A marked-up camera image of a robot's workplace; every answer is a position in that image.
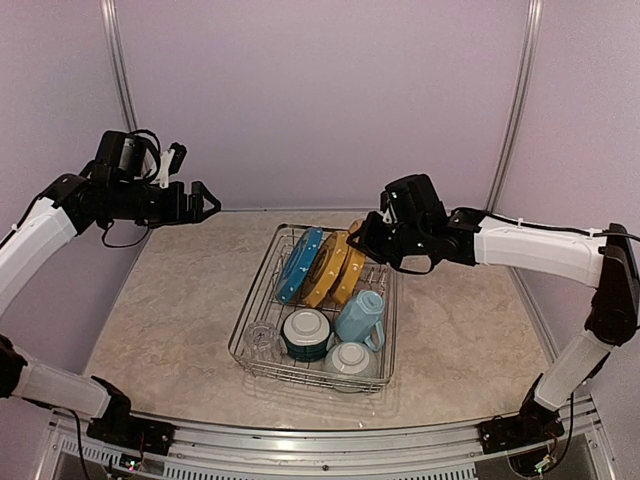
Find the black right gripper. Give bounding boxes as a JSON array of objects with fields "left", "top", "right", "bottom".
[{"left": 347, "top": 209, "right": 429, "bottom": 267}]

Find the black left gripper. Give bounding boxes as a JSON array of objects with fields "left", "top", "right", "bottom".
[{"left": 111, "top": 179, "right": 221, "bottom": 228}]

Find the yellow speckled plate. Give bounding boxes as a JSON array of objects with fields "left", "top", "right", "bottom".
[
  {"left": 330, "top": 246, "right": 366, "bottom": 305},
  {"left": 301, "top": 230, "right": 349, "bottom": 308}
]

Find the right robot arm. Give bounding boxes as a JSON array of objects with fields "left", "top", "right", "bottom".
[{"left": 348, "top": 174, "right": 639, "bottom": 453}]

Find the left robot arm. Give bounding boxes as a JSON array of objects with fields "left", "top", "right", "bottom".
[{"left": 1, "top": 129, "right": 222, "bottom": 445}]

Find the light blue faceted mug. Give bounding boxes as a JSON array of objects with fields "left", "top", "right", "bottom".
[{"left": 335, "top": 290, "right": 386, "bottom": 352}]

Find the dark teal bowl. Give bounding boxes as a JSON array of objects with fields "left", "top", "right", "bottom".
[{"left": 280, "top": 309, "right": 334, "bottom": 362}]

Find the grey green bowl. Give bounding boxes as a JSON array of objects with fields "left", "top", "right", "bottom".
[{"left": 323, "top": 342, "right": 378, "bottom": 378}]

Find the clear drinking glass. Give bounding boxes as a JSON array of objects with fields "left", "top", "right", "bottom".
[{"left": 243, "top": 322, "right": 282, "bottom": 362}]

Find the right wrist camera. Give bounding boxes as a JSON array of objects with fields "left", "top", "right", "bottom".
[{"left": 380, "top": 191, "right": 395, "bottom": 224}]

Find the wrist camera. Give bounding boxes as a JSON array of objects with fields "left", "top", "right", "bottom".
[
  {"left": 152, "top": 142, "right": 187, "bottom": 189},
  {"left": 380, "top": 191, "right": 395, "bottom": 224}
]

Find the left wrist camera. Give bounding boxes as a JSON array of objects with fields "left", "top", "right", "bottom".
[{"left": 152, "top": 142, "right": 187, "bottom": 189}]

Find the metal wire dish rack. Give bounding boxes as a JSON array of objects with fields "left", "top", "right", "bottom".
[{"left": 228, "top": 224, "right": 397, "bottom": 393}]

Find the left aluminium wall post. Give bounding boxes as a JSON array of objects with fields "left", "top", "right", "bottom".
[{"left": 99, "top": 0, "right": 138, "bottom": 130}]

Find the aluminium wall post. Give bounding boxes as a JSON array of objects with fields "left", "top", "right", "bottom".
[
  {"left": 99, "top": 0, "right": 138, "bottom": 130},
  {"left": 485, "top": 0, "right": 544, "bottom": 212}
]

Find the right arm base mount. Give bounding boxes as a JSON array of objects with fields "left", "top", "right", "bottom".
[{"left": 477, "top": 410, "right": 565, "bottom": 454}]

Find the right aluminium wall post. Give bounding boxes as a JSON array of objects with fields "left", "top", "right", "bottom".
[{"left": 485, "top": 0, "right": 544, "bottom": 212}]

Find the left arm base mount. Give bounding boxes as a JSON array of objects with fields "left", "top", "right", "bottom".
[{"left": 87, "top": 398, "right": 175, "bottom": 456}]

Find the aluminium front rail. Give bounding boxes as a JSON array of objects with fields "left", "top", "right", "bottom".
[{"left": 33, "top": 396, "right": 621, "bottom": 479}]

